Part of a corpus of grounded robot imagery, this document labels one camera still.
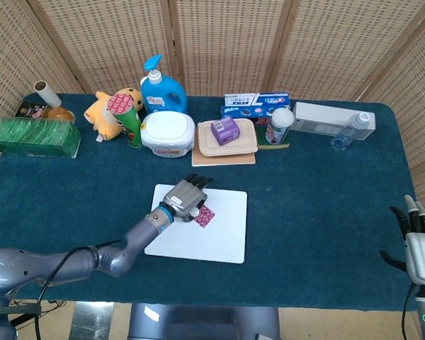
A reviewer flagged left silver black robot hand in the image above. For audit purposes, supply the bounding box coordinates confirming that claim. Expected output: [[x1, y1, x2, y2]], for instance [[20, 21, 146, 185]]
[[159, 173, 215, 223]]

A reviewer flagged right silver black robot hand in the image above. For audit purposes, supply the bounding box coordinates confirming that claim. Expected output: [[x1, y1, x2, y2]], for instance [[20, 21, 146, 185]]
[[380, 194, 425, 285]]

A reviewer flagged pink patterned packet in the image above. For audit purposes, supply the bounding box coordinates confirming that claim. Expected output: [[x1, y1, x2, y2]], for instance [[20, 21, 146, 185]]
[[193, 205, 216, 229]]

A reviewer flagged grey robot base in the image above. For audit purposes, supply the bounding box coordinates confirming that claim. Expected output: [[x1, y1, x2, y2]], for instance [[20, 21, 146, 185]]
[[127, 302, 281, 340]]

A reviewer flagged white rectangular mat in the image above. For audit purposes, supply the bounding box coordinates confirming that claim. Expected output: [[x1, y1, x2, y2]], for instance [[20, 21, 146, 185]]
[[144, 183, 249, 264]]

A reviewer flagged thin wooden board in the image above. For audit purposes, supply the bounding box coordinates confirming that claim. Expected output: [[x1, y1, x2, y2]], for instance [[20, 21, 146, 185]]
[[191, 144, 256, 167]]

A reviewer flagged white wet wipes tub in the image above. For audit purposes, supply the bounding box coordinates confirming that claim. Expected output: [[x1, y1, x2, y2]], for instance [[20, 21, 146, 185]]
[[140, 111, 196, 159]]

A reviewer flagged small purple carton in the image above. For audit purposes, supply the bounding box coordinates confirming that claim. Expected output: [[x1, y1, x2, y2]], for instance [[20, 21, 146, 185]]
[[210, 117, 242, 147]]

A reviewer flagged beige lidded lunch box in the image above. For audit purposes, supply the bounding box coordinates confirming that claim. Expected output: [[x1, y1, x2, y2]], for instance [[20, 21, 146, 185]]
[[197, 118, 259, 157]]

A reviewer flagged green Pringles can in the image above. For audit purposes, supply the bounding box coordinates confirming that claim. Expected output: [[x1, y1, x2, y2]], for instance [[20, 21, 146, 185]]
[[107, 93, 144, 148]]

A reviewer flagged blue cookie package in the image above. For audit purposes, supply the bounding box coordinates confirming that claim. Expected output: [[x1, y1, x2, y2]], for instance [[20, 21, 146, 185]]
[[220, 105, 276, 125]]

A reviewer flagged blue detergent pump bottle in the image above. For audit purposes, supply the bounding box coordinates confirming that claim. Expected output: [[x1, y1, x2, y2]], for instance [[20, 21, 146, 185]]
[[140, 53, 188, 116]]

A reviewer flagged yellow green sponge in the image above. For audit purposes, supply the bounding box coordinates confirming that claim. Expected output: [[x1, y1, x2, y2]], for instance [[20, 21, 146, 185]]
[[256, 123, 291, 149]]

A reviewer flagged yellow plush toy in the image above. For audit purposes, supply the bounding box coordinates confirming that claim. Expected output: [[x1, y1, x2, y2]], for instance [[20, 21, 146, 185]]
[[84, 87, 144, 142]]

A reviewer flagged white snack canister red print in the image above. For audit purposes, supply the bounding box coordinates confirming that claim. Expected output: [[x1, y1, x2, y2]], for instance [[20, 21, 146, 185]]
[[265, 107, 294, 145]]

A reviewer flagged teal carpet table cover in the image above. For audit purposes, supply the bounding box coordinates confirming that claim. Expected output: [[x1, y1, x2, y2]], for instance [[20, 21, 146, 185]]
[[0, 92, 421, 312]]

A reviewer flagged blue white toothpaste box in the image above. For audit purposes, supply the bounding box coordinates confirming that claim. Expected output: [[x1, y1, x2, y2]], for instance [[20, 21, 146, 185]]
[[223, 91, 291, 109]]

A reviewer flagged clear plastic water bottle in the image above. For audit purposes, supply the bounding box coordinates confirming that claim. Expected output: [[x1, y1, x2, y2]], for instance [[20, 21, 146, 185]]
[[330, 111, 372, 152]]

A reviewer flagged amber tape roll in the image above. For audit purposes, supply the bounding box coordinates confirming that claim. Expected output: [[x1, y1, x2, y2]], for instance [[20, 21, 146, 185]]
[[42, 106, 76, 123]]

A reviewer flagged white power strip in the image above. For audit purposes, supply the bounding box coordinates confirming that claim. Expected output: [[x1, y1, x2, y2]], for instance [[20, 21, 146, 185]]
[[290, 101, 376, 142]]

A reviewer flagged green tea tin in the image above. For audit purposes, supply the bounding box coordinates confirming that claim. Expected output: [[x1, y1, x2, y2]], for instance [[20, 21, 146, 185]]
[[0, 117, 83, 159]]

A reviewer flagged bamboo folding screen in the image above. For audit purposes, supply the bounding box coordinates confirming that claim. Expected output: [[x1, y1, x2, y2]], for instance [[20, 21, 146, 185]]
[[0, 0, 425, 213]]

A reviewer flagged cardboard tube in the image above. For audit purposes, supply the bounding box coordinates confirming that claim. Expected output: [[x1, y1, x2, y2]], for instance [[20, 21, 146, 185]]
[[33, 80, 63, 108]]

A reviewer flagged dark printed flat box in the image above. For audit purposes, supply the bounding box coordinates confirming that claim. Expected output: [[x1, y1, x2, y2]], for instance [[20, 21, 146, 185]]
[[14, 101, 52, 120]]

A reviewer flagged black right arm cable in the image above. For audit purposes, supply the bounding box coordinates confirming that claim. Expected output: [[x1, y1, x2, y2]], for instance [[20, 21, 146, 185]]
[[400, 284, 417, 340]]

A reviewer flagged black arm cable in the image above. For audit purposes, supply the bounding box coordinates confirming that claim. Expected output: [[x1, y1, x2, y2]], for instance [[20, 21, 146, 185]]
[[400, 284, 417, 340], [35, 239, 123, 340]]

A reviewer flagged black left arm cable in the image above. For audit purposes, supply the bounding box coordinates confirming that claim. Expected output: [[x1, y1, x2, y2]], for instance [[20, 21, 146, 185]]
[[35, 239, 123, 340]]

